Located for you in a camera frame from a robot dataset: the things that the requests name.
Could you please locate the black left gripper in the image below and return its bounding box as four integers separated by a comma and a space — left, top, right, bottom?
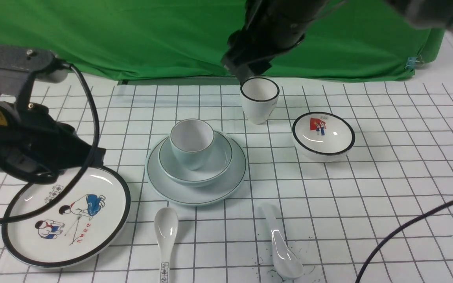
0, 100, 106, 184

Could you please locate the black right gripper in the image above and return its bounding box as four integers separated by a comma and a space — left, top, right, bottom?
221, 0, 328, 83

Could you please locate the pale blue cup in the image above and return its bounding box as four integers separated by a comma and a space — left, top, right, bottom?
169, 119, 215, 170

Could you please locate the pale blue bowl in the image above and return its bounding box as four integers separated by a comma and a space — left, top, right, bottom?
158, 131, 233, 187

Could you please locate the plain white ceramic spoon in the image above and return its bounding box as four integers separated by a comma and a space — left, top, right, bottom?
260, 202, 304, 281

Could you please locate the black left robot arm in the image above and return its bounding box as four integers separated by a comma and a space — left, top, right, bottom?
0, 45, 106, 184

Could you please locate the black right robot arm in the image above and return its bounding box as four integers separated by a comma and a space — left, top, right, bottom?
221, 0, 453, 83

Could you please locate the black-rimmed white cup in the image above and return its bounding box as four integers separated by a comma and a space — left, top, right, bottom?
240, 77, 280, 124

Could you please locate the black-rimmed cartoon plate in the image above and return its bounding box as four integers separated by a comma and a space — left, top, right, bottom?
1, 166, 131, 269

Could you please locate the black-rimmed cartoon bowl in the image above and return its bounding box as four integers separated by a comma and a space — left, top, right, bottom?
291, 112, 356, 163

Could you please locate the green backdrop cloth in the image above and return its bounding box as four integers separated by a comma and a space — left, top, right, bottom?
0, 0, 444, 82

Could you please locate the blue binder clip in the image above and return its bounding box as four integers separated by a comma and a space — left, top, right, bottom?
405, 56, 425, 70

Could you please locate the pale blue plate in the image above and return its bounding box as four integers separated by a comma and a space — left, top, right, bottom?
145, 132, 247, 207

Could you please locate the white spoon with lettering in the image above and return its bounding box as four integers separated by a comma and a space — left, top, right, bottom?
153, 207, 179, 283

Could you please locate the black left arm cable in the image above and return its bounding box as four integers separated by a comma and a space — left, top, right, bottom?
0, 63, 101, 228

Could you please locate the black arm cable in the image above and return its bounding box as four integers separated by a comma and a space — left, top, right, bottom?
0, 63, 101, 228
354, 191, 453, 283

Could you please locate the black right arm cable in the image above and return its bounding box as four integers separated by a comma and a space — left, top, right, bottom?
354, 191, 453, 283

